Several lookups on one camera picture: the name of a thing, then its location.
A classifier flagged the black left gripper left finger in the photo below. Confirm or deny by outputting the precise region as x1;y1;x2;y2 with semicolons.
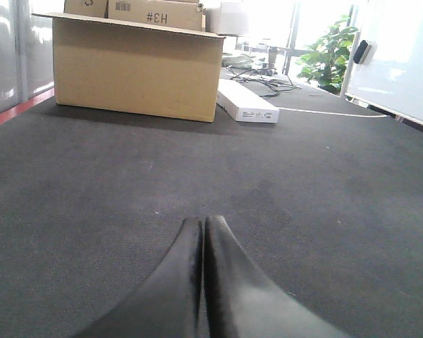
74;218;203;337

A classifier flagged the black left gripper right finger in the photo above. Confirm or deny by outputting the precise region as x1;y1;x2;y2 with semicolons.
204;215;347;337

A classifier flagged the long white carton box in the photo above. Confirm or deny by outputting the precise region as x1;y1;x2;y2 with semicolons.
217;79;280;124

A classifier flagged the large open cardboard box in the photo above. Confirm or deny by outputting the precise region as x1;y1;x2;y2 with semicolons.
46;13;223;123

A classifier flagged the green leafy plant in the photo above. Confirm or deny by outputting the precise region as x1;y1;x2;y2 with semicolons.
297;15;357;95

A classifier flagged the white whiteboard panel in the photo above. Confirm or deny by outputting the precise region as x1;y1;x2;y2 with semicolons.
345;1;423;125

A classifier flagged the black whiteboard eraser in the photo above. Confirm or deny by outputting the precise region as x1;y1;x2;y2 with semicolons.
353;39;372;64

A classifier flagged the white box behind cartons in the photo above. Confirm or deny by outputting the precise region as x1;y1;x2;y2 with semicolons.
205;1;250;36

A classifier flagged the cardboard box marked H3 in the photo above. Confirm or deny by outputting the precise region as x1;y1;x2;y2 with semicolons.
109;0;205;31

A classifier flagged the small cardboard box top left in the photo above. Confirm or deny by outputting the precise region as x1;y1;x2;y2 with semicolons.
64;0;109;18

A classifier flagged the white cable on carpet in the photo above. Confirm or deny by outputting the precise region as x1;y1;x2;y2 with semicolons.
278;107;388;118

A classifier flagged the black cables bundle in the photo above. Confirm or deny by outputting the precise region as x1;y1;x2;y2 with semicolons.
225;66;302;98

